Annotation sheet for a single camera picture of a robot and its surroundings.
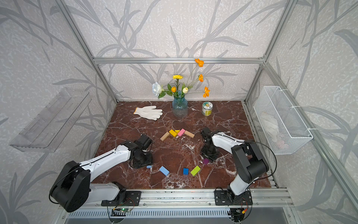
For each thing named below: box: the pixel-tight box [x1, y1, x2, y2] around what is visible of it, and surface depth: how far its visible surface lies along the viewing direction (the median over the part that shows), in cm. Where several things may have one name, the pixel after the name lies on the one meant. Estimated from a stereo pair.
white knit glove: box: [133, 105, 163, 121], surface depth 114 cm
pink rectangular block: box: [177, 128, 186, 137], surface depth 101 cm
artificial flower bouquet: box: [151, 58, 211, 99], surface depth 91 cm
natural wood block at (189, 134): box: [184, 130, 195, 139], surface depth 101 cm
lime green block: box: [190, 165, 201, 177], surface depth 84 cm
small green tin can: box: [201, 101, 214, 117], surface depth 110 cm
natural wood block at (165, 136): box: [159, 131, 170, 142], surface depth 100 cm
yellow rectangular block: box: [168, 129, 178, 138], surface depth 101 cm
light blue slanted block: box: [159, 165, 170, 176], surface depth 84 cm
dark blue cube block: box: [183, 168, 189, 175], surface depth 83 cm
